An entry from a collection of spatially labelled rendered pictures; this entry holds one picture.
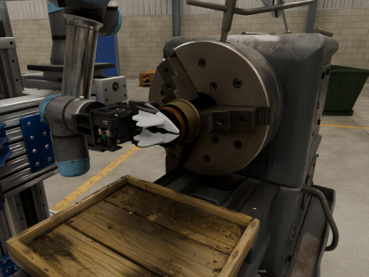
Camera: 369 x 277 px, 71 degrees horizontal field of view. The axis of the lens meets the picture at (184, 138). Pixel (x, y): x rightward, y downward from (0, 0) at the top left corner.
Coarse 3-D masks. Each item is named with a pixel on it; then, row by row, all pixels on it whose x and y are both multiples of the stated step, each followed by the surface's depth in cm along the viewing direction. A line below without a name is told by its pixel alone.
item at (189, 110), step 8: (168, 104) 50; (176, 104) 49; (184, 104) 50; (192, 104) 51; (168, 112) 47; (176, 112) 47; (184, 112) 48; (192, 112) 50; (176, 120) 46; (184, 120) 48; (192, 120) 49; (200, 120) 51; (160, 128) 53; (184, 128) 48; (192, 128) 49; (184, 136) 50; (192, 136) 51; (168, 144) 49; (176, 144) 49
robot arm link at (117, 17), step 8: (112, 0) 97; (112, 8) 98; (104, 16) 98; (112, 16) 100; (120, 16) 104; (104, 24) 100; (112, 24) 102; (120, 24) 105; (104, 32) 103; (112, 32) 105
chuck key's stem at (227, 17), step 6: (228, 0) 53; (234, 0) 53; (228, 6) 53; (234, 6) 53; (228, 12) 53; (222, 18) 55; (228, 18) 54; (222, 24) 55; (228, 24) 54; (222, 30) 55; (228, 30) 55; (222, 36) 56
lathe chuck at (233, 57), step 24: (192, 48) 56; (216, 48) 53; (240, 48) 55; (192, 72) 58; (216, 72) 55; (240, 72) 52; (264, 72) 54; (216, 96) 56; (240, 96) 54; (264, 96) 51; (216, 144) 60; (240, 144) 57; (264, 144) 55; (192, 168) 66; (216, 168) 62; (240, 168) 58
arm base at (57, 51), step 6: (54, 36) 91; (60, 36) 91; (54, 42) 92; (60, 42) 91; (54, 48) 92; (60, 48) 92; (54, 54) 92; (60, 54) 92; (54, 60) 93; (60, 60) 92
